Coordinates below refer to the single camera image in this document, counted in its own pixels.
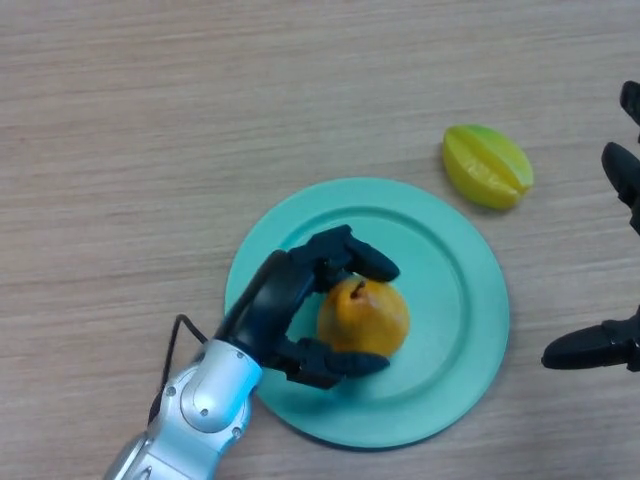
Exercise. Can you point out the yellow orange pear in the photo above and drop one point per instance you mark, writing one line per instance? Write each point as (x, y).
(370, 320)

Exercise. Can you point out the green round plate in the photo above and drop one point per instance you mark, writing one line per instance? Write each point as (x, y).
(450, 300)

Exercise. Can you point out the yellow green starfruit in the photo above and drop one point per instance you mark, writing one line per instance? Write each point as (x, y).
(485, 170)

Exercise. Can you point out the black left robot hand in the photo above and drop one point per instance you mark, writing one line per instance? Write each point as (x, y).
(270, 310)

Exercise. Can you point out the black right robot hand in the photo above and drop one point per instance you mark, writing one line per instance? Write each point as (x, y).
(580, 352)

